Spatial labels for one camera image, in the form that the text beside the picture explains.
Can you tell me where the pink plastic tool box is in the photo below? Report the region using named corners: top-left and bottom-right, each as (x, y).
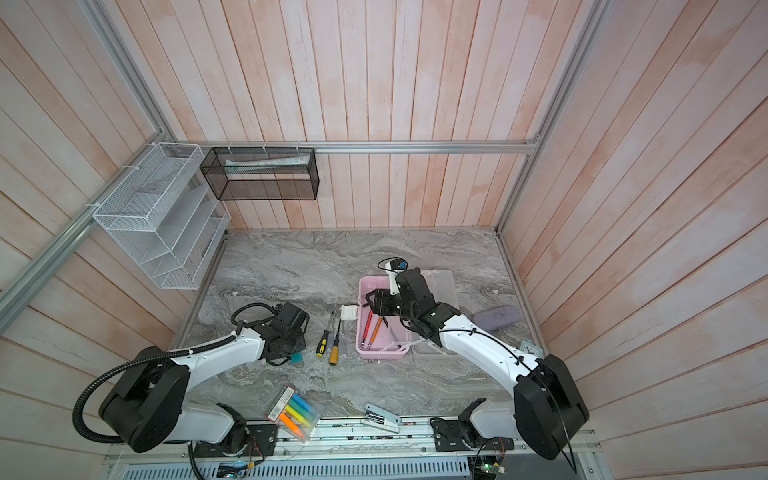
top-left (340, 268), bottom-right (460, 361)

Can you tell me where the black yellow screwdriver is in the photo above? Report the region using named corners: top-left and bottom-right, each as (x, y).
top-left (316, 311), bottom-right (335, 358)

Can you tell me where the orange handled screwdriver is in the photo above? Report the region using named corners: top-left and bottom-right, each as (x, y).
top-left (329, 321), bottom-right (341, 366)

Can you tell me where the teal utility knife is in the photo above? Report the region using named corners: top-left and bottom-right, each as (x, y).
top-left (291, 352), bottom-right (304, 368)

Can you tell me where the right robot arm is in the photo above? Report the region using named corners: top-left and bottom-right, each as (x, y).
top-left (356, 266), bottom-right (589, 460)

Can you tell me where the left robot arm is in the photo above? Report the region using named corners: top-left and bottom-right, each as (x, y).
top-left (74, 302), bottom-right (309, 455)

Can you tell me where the highlighter pen pack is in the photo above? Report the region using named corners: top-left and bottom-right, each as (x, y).
top-left (266, 385), bottom-right (320, 443)

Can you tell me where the grey purple cloth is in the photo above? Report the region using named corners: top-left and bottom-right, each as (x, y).
top-left (472, 305), bottom-right (523, 332)

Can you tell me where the white stapler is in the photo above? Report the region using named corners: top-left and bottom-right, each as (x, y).
top-left (361, 403), bottom-right (402, 434)

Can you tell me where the small teal alarm clock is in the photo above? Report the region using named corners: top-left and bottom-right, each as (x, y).
top-left (520, 340), bottom-right (545, 358)

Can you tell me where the black mesh basket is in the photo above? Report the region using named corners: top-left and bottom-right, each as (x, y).
top-left (200, 146), bottom-right (320, 201)

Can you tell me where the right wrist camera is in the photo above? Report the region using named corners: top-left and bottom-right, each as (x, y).
top-left (377, 257), bottom-right (408, 295)

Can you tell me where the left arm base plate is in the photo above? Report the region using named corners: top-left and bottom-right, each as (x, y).
top-left (193, 423), bottom-right (279, 459)

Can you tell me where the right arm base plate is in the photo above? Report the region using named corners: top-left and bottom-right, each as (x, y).
top-left (429, 417), bottom-right (514, 452)

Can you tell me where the aluminium mounting rail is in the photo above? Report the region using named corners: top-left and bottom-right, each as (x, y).
top-left (101, 415), bottom-right (602, 466)

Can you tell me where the white wire mesh shelf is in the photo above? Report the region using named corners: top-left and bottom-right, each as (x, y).
top-left (94, 143), bottom-right (231, 290)

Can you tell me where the black corrugated cable conduit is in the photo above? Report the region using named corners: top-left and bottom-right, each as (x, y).
top-left (71, 302), bottom-right (280, 445)

